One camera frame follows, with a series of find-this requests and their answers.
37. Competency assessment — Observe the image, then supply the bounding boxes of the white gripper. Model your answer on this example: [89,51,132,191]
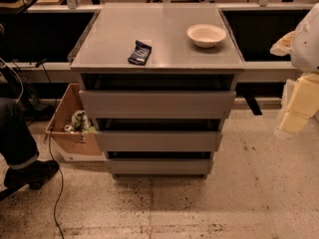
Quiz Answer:
[270,31,319,133]

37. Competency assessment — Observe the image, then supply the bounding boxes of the grey drawer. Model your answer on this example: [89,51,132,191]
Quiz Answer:
[106,158,213,175]
[79,90,236,119]
[95,131,222,151]

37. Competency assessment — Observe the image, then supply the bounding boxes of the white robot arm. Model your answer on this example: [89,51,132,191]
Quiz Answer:
[270,4,319,138]

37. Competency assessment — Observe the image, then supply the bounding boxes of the grey drawer cabinet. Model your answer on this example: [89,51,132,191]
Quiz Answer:
[71,3,243,176]

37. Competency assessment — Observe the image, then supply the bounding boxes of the grey bottom drawer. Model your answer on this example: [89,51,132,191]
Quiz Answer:
[106,158,213,175]

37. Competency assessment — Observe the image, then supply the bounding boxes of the grey top drawer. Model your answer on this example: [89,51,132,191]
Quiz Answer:
[79,90,236,119]

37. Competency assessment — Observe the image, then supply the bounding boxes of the white paper bowl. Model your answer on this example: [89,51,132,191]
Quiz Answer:
[187,24,226,48]

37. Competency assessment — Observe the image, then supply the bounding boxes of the dark blue snack packet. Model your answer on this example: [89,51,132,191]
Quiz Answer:
[128,40,152,65]

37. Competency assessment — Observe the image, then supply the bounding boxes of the brown cardboard box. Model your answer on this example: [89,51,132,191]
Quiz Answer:
[46,83,105,162]

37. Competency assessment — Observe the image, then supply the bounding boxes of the green white crumpled trash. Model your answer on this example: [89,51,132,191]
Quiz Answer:
[64,110,96,132]

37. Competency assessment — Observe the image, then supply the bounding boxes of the black shoe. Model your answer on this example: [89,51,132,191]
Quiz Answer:
[4,160,60,189]

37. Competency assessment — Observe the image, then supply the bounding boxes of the person leg dark trousers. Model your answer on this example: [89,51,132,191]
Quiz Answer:
[0,98,39,169]

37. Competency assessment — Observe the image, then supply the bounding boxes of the black floor cable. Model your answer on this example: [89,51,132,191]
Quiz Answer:
[48,126,66,239]

